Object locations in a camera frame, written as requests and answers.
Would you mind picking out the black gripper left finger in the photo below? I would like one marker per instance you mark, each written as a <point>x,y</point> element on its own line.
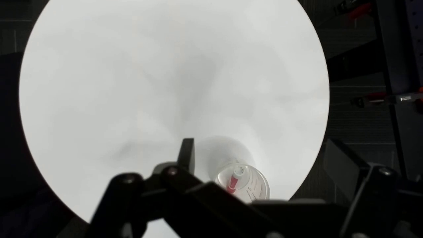
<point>185,159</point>

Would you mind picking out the red and white marker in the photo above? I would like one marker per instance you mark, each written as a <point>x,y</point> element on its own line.
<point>237,174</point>

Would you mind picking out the clear plastic cup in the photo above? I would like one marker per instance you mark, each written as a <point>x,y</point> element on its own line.
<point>250,188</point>

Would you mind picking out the round white table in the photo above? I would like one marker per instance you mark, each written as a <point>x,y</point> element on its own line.
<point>108,87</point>

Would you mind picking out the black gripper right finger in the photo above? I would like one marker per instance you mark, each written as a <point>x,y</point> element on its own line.
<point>345,169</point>

